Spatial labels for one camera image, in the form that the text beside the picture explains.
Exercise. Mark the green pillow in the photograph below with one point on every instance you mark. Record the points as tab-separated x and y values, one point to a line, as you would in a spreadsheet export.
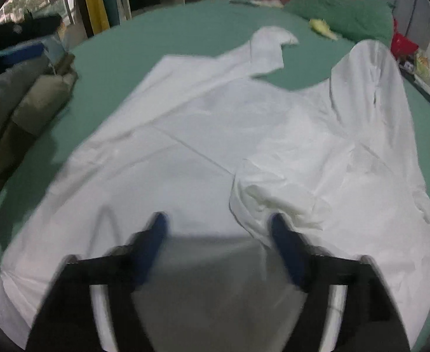
355	20

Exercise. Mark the green bed sheet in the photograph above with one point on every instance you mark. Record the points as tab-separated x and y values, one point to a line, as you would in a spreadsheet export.
112	64

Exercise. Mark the large white garment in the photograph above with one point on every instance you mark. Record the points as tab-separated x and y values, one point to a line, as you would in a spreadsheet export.
204	140

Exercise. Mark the bedside clutter books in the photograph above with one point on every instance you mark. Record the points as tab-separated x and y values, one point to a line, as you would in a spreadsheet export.
415	68

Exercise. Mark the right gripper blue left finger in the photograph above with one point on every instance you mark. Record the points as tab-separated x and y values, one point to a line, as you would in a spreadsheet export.
143	250

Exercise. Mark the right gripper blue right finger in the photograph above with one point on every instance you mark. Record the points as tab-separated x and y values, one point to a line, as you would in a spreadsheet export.
293	250

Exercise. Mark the yellow curtain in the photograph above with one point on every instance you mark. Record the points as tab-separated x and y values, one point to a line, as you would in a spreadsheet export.
98	16

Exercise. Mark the small yellow cloth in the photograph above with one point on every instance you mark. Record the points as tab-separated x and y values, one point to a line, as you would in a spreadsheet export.
322	28

